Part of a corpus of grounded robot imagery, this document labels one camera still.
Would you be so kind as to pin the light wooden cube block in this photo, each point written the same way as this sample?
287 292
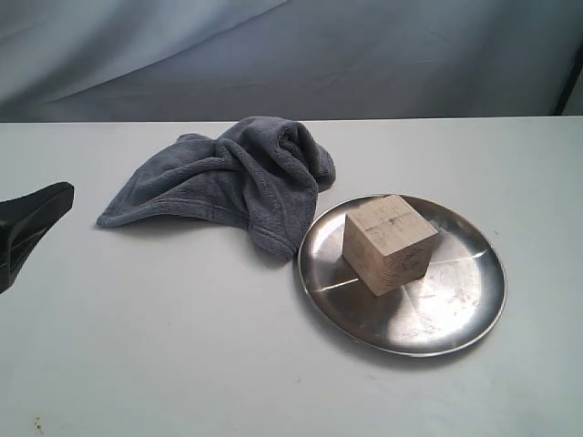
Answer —
388 243

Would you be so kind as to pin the round stainless steel plate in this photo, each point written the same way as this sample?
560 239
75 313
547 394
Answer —
453 306

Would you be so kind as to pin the black vertical stand pole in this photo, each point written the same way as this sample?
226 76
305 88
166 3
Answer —
568 101

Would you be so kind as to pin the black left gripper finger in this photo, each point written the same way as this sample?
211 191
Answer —
25 220

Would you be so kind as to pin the grey backdrop cloth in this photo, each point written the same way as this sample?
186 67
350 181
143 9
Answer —
65 61

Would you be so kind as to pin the grey fleece cloth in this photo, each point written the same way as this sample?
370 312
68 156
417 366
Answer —
263 175

